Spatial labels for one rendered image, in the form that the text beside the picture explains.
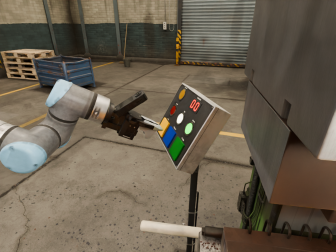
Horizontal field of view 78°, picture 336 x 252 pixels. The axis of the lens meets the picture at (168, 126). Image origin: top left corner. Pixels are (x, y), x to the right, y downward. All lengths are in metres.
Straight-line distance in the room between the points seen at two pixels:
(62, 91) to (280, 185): 0.58
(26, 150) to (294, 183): 0.56
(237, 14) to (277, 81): 8.00
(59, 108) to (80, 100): 0.06
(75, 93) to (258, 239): 0.62
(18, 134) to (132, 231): 1.36
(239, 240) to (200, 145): 0.34
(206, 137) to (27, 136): 0.55
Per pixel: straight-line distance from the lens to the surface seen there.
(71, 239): 1.93
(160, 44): 8.85
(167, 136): 0.93
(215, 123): 0.77
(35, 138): 0.64
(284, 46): 0.27
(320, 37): 0.21
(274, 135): 0.26
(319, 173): 0.27
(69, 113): 0.69
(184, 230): 1.03
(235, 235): 0.61
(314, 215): 0.73
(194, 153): 0.79
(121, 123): 0.72
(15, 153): 0.63
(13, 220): 2.27
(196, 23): 8.41
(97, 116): 0.68
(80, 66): 5.48
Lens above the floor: 1.46
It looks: 26 degrees down
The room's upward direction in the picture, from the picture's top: straight up
